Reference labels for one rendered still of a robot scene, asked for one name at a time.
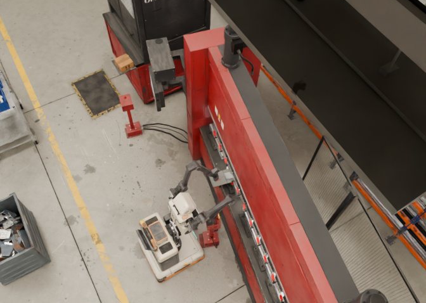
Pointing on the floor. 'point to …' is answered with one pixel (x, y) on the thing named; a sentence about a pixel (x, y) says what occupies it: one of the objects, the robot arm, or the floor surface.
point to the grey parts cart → (12, 118)
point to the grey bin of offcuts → (19, 241)
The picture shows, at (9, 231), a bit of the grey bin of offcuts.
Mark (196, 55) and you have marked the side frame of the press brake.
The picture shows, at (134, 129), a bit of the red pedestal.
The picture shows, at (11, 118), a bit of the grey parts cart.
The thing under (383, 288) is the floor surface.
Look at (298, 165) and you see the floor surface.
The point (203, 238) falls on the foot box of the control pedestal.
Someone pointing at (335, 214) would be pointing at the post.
